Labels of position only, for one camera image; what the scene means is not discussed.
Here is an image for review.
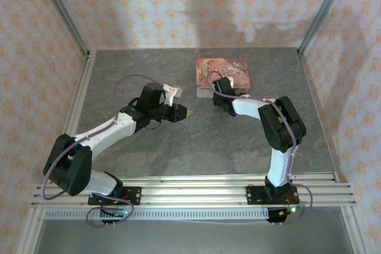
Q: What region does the pink illustrated picture book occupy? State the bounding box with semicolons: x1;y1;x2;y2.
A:
195;57;252;99

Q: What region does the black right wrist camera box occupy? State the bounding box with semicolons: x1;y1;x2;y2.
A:
212;76;235;93

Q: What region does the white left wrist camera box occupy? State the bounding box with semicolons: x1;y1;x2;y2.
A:
162;83;184;107

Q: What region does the aluminium table side rail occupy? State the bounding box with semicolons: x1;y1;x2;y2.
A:
16;51;98;254
296;48;371;254

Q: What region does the aluminium mounting rail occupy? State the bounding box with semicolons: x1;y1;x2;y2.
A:
29;172;357;208

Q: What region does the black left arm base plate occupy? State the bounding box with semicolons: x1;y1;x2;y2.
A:
88;187;142;206

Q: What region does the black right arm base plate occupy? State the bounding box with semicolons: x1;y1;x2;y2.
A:
246;185;299;206

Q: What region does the slotted grey cable duct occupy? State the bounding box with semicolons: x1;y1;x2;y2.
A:
44;208;268;221

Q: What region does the aluminium frame post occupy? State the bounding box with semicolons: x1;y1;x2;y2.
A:
297;0;354;56
32;0;90;59

